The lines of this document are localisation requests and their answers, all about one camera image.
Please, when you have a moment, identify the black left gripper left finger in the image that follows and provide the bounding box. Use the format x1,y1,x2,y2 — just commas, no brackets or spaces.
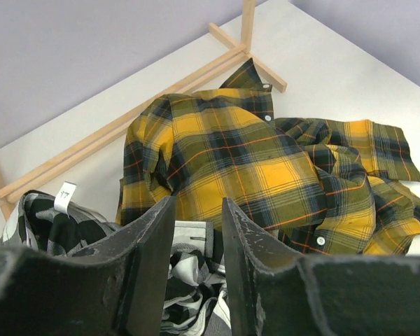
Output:
0,197,176,335

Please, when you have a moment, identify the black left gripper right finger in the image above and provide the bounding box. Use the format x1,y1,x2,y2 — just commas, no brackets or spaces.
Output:
222,199,420,335

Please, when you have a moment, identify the black white checked shirt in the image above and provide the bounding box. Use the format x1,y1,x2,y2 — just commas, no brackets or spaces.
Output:
0,190,232,335

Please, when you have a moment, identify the yellow green plaid shirt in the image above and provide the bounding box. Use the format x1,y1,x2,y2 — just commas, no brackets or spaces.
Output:
116,60,420,255

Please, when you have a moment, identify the white size label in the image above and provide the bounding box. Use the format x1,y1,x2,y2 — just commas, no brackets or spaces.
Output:
54,181,77,215

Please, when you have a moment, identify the wooden clothes rack frame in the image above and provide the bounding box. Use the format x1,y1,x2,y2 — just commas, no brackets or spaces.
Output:
0,1,288,220

